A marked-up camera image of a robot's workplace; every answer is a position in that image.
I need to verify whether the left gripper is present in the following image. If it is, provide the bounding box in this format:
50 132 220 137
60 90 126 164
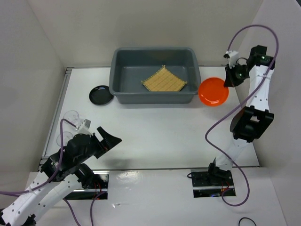
76 126 122 165

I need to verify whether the orange plate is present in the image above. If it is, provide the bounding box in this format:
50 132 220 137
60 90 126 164
198 77 229 107

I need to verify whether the woven bamboo mat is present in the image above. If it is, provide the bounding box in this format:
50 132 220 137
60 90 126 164
142 65 188 92

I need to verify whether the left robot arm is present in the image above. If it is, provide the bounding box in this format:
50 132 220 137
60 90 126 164
0 127 122 226

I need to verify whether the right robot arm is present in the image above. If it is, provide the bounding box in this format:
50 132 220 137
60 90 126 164
206 45 275 185

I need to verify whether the grey plastic bin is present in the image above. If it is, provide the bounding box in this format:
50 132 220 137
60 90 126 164
109 47 201 104

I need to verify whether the clear plastic cup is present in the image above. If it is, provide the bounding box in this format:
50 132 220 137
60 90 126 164
55 131 74 148
63 110 81 130

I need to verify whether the black plate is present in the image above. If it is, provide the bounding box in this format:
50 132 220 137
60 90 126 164
89 85 114 106

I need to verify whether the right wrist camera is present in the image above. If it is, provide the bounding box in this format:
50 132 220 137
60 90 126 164
223 50 239 69

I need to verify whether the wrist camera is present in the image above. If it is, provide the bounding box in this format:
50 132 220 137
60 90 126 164
223 50 239 69
78 119 92 135

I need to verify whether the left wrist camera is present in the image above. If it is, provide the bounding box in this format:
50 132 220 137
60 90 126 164
78 119 92 135

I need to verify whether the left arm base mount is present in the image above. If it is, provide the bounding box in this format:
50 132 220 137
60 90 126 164
65 170 109 201

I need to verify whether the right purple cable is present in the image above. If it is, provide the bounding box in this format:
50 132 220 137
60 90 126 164
205 24 280 207

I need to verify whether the purple cable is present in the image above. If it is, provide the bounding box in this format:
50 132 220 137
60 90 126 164
0 119 106 226
205 24 280 207

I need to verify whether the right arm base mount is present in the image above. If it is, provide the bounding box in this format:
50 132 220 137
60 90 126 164
187 170 236 198

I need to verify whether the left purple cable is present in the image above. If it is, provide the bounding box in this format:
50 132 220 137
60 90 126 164
0 119 106 226

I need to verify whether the black cable loop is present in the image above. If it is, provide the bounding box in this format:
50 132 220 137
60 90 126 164
239 217 258 226

